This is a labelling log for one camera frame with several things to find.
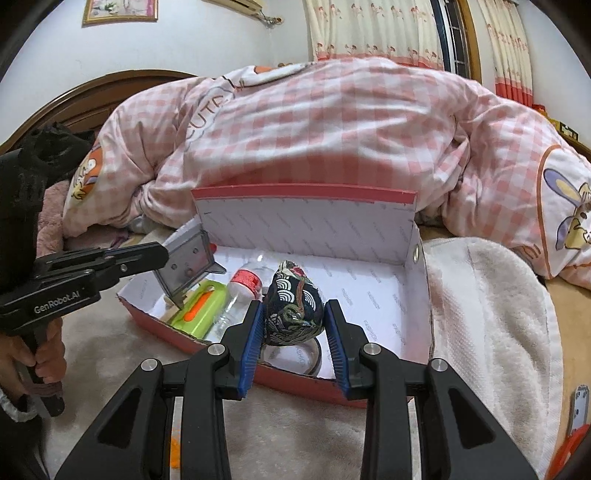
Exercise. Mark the orange plastic item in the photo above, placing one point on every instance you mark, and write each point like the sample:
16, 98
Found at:
572, 457

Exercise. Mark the white fleece blanket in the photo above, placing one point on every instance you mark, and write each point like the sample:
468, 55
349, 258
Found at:
485, 323

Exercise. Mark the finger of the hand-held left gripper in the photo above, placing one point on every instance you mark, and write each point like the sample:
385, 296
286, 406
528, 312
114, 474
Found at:
69, 257
138, 258

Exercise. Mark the black tape roll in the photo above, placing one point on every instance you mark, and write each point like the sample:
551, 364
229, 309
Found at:
317, 357

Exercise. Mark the pink checked quilt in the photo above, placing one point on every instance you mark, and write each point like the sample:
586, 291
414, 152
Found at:
323, 129

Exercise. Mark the green utility knife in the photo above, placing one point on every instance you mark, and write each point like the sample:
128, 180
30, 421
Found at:
207, 300

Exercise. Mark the person's left forearm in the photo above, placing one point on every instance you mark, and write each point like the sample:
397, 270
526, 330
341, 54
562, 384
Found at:
14, 443

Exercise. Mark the clear bottle with red label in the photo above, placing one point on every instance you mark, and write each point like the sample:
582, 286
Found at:
242, 281

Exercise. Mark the black fuzzy cloth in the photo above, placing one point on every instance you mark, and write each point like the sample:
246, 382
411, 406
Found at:
60, 145

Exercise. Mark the small grey metal plate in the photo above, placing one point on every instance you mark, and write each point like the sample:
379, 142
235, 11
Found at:
580, 408

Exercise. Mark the wooden headboard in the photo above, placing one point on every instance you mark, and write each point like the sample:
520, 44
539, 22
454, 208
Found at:
92, 99

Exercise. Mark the yellow box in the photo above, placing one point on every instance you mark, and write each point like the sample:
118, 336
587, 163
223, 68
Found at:
563, 128

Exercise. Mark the small red orange item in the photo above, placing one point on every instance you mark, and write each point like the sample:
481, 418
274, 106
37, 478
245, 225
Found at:
175, 450

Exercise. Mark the dark patterned fabric pouch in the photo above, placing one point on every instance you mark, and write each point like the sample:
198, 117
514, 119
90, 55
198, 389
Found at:
291, 304

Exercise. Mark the framed wall picture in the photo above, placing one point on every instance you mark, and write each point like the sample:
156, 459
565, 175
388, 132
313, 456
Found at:
120, 10

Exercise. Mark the window frame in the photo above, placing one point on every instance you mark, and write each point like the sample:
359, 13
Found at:
457, 32

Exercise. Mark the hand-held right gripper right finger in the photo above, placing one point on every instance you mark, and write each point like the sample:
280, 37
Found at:
334, 350

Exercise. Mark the narrow printed curtain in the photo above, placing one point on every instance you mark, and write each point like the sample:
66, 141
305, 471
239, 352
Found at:
508, 46

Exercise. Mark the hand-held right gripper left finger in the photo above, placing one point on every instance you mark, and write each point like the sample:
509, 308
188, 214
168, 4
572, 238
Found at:
251, 350

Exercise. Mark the pink cardboard box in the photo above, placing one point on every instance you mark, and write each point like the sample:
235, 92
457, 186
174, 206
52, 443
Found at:
323, 230

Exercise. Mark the wide printed curtain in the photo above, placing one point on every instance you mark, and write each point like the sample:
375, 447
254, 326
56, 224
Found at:
374, 27

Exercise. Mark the lavender printed cloth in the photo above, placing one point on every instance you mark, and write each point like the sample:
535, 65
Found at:
134, 230

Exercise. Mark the person's left hand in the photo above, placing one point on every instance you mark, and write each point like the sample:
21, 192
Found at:
14, 355

